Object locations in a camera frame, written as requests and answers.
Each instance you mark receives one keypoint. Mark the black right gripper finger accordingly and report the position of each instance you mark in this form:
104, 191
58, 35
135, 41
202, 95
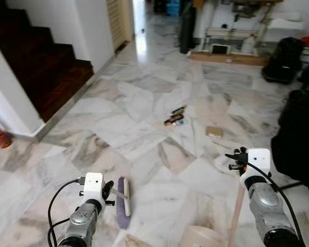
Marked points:
233, 156
236, 166

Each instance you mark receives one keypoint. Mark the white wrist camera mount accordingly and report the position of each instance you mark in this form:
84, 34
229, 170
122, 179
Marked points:
93, 188
258, 162

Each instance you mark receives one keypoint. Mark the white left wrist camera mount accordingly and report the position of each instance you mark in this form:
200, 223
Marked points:
93, 188

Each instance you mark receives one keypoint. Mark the wooden louvered door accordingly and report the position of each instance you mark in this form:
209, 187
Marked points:
118, 23

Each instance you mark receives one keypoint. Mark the brown snack wrapper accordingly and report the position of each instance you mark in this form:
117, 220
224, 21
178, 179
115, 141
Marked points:
171, 122
178, 110

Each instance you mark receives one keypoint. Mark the white plastic jug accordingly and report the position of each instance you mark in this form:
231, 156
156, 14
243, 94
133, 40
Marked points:
251, 45

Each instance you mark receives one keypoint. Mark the black upright suitcase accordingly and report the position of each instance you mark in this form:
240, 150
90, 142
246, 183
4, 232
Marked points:
283, 62

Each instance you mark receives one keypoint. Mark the dark wooden staircase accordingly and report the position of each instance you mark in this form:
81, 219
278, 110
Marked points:
41, 67

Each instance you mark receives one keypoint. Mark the tan cardboard box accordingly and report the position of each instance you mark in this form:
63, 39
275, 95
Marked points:
214, 131

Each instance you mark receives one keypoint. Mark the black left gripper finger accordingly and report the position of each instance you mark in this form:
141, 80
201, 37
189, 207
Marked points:
108, 188

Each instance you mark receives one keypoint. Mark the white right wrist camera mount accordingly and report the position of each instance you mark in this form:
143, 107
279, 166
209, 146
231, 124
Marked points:
258, 162

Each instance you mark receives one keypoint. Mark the purple-bristled broom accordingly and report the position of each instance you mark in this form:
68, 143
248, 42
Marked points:
123, 211

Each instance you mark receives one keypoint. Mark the white metal shelf rack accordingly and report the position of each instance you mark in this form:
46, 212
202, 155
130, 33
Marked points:
216, 33

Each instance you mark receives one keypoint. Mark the long wooden plank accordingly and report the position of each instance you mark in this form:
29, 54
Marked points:
226, 58

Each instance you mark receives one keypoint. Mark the blue crate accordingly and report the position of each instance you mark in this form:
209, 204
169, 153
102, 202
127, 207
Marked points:
174, 7

